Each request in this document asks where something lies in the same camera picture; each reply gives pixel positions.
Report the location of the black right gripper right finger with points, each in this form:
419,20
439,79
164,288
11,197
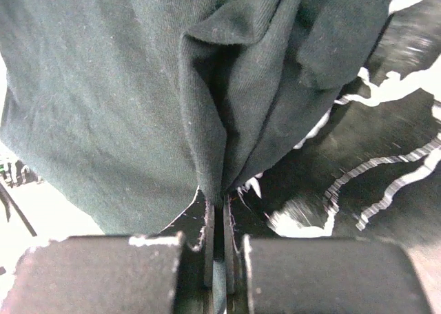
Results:
266,273

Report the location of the black t shirt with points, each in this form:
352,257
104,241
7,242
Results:
128,107

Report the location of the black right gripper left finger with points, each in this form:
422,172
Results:
170,272

